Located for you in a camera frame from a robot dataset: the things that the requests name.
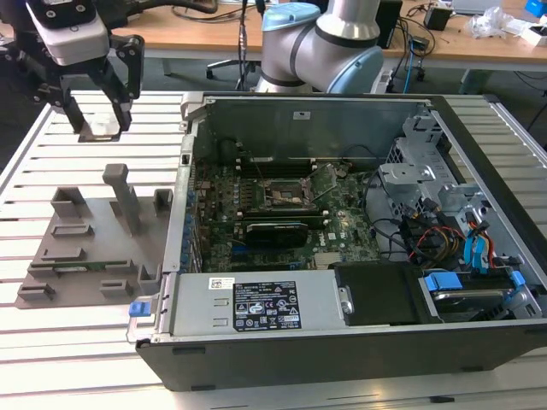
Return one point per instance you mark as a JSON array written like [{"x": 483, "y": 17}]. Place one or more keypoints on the silver power supply unit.
[{"x": 201, "y": 299}]

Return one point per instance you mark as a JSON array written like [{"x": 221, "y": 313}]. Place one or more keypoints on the small blue box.
[{"x": 534, "y": 6}]

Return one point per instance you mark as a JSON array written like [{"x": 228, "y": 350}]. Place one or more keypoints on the silver hard disk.
[{"x": 466, "y": 299}]

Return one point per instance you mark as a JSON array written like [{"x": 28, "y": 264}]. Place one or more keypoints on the blue plastic case latch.
[{"x": 140, "y": 309}]

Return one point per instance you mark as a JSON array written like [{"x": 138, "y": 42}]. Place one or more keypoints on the clear plastic bag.
[{"x": 487, "y": 23}]

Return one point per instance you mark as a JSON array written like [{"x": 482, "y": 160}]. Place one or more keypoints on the silver chipset heatsink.
[{"x": 328, "y": 260}]

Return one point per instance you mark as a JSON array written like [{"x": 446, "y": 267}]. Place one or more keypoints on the green RAM stick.
[{"x": 92, "y": 266}]

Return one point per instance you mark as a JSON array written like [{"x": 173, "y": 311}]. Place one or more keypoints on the round coin battery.
[{"x": 341, "y": 170}]

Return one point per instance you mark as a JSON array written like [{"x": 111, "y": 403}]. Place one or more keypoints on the green motherboard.
[{"x": 342, "y": 222}]

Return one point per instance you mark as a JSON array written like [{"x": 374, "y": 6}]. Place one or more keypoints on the metal drive cage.
[{"x": 404, "y": 175}]

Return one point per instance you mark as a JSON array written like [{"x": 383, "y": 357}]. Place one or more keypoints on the CPU socket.
[{"x": 284, "y": 196}]

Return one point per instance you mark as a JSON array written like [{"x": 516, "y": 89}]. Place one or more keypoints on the black RAM slot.
[
  {"x": 318, "y": 218},
  {"x": 290, "y": 164},
  {"x": 319, "y": 224},
  {"x": 290, "y": 159},
  {"x": 290, "y": 174},
  {"x": 282, "y": 214},
  {"x": 282, "y": 209},
  {"x": 290, "y": 169}
]

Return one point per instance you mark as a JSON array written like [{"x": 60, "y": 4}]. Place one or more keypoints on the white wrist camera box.
[{"x": 72, "y": 38}]

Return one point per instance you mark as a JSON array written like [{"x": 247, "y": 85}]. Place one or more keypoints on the black graphics card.
[{"x": 278, "y": 235}]

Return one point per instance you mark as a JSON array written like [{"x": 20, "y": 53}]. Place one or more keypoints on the grey brown parts rack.
[{"x": 107, "y": 239}]

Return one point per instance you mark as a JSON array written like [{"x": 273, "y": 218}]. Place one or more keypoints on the white cardboard box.
[{"x": 532, "y": 36}]

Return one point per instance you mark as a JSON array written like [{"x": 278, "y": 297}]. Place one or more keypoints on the silver topped CPU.
[{"x": 100, "y": 130}]

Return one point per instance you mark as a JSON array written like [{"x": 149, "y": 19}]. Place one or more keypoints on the open black PC case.
[{"x": 342, "y": 359}]

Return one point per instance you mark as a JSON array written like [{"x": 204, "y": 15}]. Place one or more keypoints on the grey laptop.
[{"x": 474, "y": 5}]

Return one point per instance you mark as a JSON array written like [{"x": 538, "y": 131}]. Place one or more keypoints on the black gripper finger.
[
  {"x": 47, "y": 85},
  {"x": 132, "y": 68}
]

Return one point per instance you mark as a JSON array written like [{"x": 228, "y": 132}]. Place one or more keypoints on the wooden desk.
[
  {"x": 192, "y": 34},
  {"x": 470, "y": 51}
]

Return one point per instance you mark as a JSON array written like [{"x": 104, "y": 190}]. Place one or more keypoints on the blue disk carrier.
[{"x": 444, "y": 282}]

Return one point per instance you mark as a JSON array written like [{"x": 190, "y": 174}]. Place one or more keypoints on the small black box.
[{"x": 438, "y": 18}]

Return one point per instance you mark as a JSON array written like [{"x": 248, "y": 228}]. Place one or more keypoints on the white case sticker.
[{"x": 302, "y": 115}]

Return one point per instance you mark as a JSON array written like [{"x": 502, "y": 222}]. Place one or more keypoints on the thin metal locking lever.
[{"x": 257, "y": 168}]

